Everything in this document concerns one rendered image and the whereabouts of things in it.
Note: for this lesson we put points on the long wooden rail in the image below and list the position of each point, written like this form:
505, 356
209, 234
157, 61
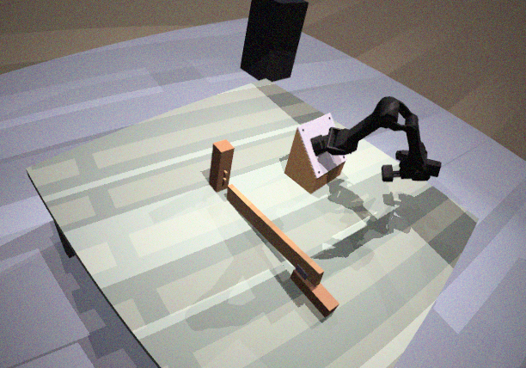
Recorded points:
274, 235

